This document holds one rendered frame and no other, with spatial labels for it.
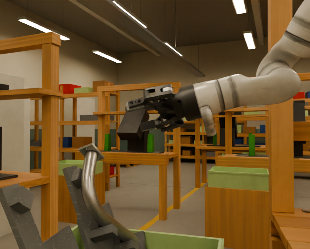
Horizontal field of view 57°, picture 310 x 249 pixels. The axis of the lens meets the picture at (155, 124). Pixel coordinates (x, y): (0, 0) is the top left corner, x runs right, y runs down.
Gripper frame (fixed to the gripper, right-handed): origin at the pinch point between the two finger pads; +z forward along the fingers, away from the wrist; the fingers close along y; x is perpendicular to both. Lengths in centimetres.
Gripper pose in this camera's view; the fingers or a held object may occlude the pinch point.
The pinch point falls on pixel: (136, 117)
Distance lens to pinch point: 65.3
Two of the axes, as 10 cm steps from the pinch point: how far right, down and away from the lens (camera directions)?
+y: -2.7, -4.8, -8.4
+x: 1.3, 8.4, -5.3
